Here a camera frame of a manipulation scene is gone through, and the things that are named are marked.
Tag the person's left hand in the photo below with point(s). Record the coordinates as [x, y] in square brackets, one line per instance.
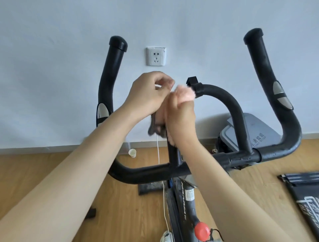
[145, 96]

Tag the person's right hand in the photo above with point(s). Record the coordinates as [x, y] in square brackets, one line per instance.
[180, 122]

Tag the person's left fingers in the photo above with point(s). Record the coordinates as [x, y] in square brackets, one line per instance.
[165, 83]

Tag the person's right fingers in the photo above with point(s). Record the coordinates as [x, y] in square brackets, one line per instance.
[178, 103]

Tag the pink and grey cloth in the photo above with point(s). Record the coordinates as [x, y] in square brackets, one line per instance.
[185, 93]

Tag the person's left forearm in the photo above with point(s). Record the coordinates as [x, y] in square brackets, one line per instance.
[67, 179]

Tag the person's right forearm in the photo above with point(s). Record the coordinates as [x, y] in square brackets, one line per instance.
[224, 194]

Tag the white paper cup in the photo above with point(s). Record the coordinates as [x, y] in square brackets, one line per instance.
[132, 153]

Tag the silver pulse sensor pad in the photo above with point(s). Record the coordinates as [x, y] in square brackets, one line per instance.
[102, 113]
[281, 96]

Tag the grey trash bin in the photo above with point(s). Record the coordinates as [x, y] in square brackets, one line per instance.
[259, 132]

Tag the black bike base bar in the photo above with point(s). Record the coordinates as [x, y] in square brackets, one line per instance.
[150, 187]

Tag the red round knob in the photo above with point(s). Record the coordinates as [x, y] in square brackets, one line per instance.
[202, 231]

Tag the white shoe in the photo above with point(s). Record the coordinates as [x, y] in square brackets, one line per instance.
[166, 236]

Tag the small black bike foot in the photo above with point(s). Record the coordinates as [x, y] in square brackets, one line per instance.
[90, 214]

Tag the black printed floor mat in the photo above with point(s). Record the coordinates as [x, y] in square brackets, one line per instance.
[305, 197]

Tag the white wall socket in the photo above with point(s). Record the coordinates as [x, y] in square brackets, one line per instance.
[156, 56]

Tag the black exercise bike frame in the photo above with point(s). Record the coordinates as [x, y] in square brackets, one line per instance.
[185, 202]

